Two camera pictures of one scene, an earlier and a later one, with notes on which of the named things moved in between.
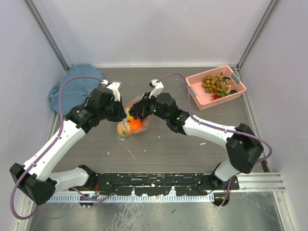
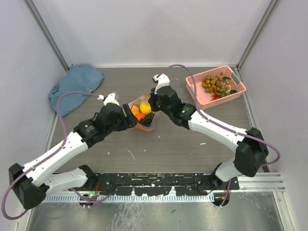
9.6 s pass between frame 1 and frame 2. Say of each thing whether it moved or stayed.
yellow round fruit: moved
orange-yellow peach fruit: moved
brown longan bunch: stayed
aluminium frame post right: stayed
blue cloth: stayed
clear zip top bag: moved
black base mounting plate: stayed
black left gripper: moved
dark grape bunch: moved
